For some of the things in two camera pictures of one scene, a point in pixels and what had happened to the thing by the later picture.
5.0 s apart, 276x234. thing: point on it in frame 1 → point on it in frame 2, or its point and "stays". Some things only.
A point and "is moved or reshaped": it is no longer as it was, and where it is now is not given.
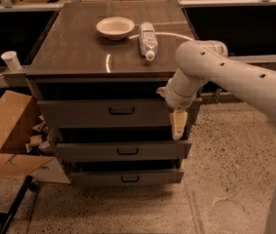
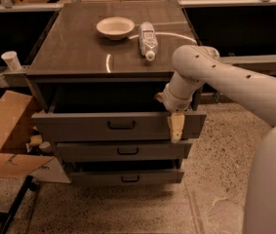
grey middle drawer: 142,151 stays
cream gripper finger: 177,118 stays
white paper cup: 11,58 stays
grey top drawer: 111,113 is moved or reshaped
